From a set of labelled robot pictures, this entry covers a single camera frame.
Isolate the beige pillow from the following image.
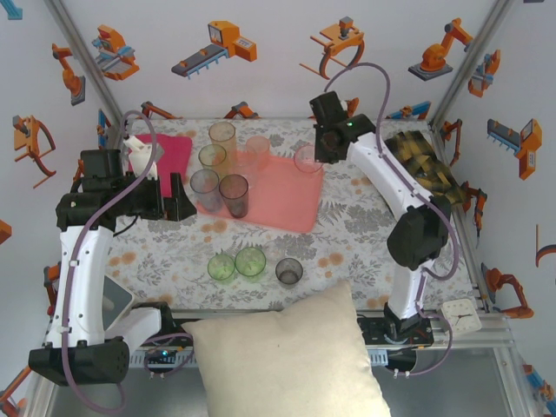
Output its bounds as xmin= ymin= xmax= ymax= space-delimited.
xmin=180 ymin=279 xmax=392 ymax=417

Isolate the white framed tablet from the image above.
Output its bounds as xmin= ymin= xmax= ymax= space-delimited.
xmin=102 ymin=277 xmax=135 ymax=334

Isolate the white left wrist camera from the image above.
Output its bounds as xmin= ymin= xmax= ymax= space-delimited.
xmin=122 ymin=134 xmax=166 ymax=180

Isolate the grey blue glass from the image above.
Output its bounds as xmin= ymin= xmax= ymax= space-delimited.
xmin=189 ymin=169 xmax=222 ymax=214

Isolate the salmon pink plastic tray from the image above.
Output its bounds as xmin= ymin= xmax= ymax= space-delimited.
xmin=195 ymin=149 xmax=326 ymax=233

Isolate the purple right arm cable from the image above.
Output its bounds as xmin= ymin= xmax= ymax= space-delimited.
xmin=324 ymin=63 xmax=460 ymax=378

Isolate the black controller board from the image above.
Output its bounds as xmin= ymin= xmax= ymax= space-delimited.
xmin=145 ymin=336 xmax=195 ymax=370

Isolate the orange pink glass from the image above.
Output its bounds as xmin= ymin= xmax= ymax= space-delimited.
xmin=245 ymin=135 xmax=271 ymax=175

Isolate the magenta folded cloth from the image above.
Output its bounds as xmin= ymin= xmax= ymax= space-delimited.
xmin=128 ymin=133 xmax=194 ymax=196

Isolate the yellow black plaid shirt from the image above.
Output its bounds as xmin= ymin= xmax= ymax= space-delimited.
xmin=384 ymin=129 xmax=468 ymax=209

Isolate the aluminium frame post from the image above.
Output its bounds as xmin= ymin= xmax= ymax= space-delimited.
xmin=427 ymin=0 xmax=520 ymax=127
xmin=43 ymin=0 xmax=129 ymax=127

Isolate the green short glass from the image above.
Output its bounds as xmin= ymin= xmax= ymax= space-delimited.
xmin=207 ymin=254 xmax=236 ymax=287
xmin=235 ymin=246 xmax=268 ymax=283

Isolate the dark purple glass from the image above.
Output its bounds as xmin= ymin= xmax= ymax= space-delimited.
xmin=218 ymin=174 xmax=251 ymax=220

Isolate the olive green glass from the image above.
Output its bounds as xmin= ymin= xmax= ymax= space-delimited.
xmin=198 ymin=143 xmax=229 ymax=183

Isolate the dark grey short glass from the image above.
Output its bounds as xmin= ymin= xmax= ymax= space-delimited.
xmin=275 ymin=257 xmax=304 ymax=288

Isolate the pale pink glass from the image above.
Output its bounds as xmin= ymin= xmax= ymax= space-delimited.
xmin=294 ymin=144 xmax=326 ymax=175

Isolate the tall amber glass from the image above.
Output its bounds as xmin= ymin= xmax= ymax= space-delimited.
xmin=208 ymin=121 xmax=238 ymax=164

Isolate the grey slotted cable duct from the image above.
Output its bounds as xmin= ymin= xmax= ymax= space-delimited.
xmin=119 ymin=348 xmax=392 ymax=368

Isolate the white square clock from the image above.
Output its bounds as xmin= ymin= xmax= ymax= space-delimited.
xmin=440 ymin=297 xmax=483 ymax=336

